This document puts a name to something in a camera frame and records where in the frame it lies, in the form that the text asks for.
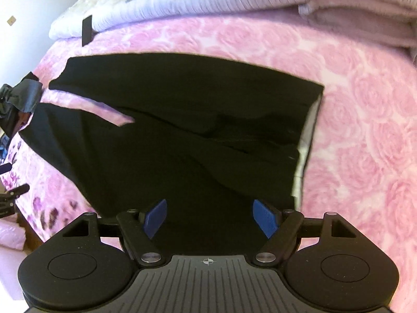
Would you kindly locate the black fabric tag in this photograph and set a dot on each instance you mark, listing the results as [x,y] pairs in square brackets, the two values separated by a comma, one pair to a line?
[87,31]

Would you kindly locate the white ribbed blanket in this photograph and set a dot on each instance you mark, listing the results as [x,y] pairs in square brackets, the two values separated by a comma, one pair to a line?
[208,3]

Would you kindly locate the dark bundled object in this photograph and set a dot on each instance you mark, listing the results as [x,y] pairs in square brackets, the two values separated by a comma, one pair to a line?
[26,95]

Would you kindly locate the pink plastic bag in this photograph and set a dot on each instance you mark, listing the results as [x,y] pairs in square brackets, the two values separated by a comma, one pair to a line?
[9,234]

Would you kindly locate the pale pink folded blanket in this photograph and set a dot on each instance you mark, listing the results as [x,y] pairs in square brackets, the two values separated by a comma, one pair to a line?
[365,22]

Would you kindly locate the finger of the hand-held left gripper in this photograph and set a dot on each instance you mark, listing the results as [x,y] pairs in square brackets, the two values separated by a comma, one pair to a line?
[14,193]
[5,168]

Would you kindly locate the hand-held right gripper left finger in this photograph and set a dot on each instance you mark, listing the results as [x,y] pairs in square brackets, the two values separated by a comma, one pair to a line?
[155,219]

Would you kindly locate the wall switch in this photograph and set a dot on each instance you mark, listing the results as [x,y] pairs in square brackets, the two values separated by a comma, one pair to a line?
[12,20]

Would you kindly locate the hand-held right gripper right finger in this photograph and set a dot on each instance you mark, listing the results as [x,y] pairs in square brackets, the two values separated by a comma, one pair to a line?
[264,219]

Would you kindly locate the black pants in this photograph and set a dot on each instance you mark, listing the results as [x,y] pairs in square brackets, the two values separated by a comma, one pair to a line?
[182,130]

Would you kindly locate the pink rose bedsheet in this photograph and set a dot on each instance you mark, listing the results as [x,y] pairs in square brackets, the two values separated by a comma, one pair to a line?
[352,143]

